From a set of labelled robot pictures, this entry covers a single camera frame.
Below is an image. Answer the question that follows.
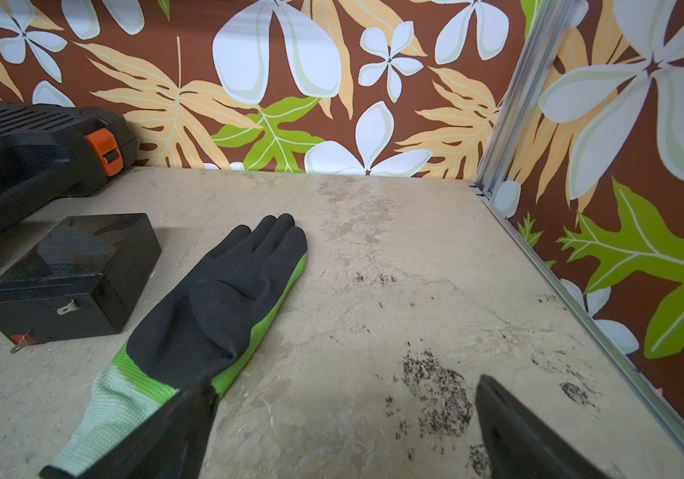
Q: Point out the aluminium frame post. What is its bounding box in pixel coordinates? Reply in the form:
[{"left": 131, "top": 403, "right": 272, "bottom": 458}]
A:
[{"left": 475, "top": 0, "right": 579, "bottom": 199}]

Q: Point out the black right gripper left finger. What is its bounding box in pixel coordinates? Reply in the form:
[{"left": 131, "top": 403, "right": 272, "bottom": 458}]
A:
[{"left": 79, "top": 380, "right": 219, "bottom": 478}]

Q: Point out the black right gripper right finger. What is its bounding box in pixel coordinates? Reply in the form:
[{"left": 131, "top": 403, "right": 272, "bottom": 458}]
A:
[{"left": 476, "top": 374, "right": 607, "bottom": 478}]

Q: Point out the black plastic tool case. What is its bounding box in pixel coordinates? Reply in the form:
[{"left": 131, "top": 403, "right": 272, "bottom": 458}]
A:
[{"left": 0, "top": 100, "right": 140, "bottom": 289}]

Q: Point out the black green work glove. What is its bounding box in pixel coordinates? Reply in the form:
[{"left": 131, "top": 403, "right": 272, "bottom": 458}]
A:
[{"left": 40, "top": 214, "right": 308, "bottom": 478}]

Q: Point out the small black battery box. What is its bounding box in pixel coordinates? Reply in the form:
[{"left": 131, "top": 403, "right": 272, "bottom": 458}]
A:
[{"left": 0, "top": 213, "right": 161, "bottom": 349}]

